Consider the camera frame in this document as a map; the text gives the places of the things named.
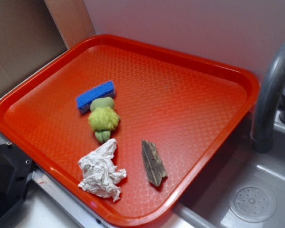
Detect brown wood chip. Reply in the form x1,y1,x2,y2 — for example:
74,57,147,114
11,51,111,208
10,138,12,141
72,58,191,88
142,139,168,187

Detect orange plastic tray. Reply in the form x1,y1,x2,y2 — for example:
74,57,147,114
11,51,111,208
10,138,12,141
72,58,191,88
0,35,259,227

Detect green plush toy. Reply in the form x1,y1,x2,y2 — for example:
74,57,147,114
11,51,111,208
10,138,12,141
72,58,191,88
88,97,120,143

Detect blue sponge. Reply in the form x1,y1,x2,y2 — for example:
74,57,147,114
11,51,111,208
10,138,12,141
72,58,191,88
76,81,115,114

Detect crumpled white paper towel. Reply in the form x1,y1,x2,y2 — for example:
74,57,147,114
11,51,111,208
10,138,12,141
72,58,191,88
78,139,127,202

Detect wooden board edge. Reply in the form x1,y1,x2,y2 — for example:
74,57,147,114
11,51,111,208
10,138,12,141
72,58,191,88
45,0,96,49

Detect grey sink faucet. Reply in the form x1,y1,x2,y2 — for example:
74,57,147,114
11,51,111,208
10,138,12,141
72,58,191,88
250,42,285,153

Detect grey plastic sink basin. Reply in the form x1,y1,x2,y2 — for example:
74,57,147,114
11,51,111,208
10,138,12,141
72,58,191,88
173,117,285,228

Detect brown cardboard panel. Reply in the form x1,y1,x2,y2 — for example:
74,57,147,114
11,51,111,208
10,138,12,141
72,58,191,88
0,0,66,98

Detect black metal bracket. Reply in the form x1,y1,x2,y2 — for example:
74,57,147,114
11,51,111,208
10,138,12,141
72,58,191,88
0,144,34,223

